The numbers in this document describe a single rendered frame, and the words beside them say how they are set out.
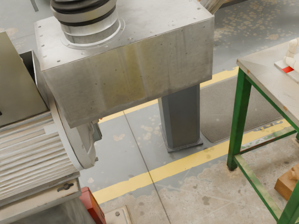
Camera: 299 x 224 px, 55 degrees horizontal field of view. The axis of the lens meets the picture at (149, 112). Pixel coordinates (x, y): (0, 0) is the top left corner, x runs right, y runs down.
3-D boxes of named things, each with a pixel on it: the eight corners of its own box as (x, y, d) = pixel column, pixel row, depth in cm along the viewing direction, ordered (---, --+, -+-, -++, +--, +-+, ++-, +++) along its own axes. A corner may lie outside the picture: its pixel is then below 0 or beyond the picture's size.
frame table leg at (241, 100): (230, 173, 197) (244, 71, 132) (225, 167, 201) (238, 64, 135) (237, 170, 198) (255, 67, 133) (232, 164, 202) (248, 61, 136)
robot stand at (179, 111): (159, 126, 234) (147, 55, 183) (191, 118, 235) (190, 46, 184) (167, 153, 215) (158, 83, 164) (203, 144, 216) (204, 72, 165)
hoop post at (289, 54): (287, 65, 125) (292, 46, 118) (282, 61, 127) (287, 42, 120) (293, 62, 125) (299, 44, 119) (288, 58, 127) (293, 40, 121)
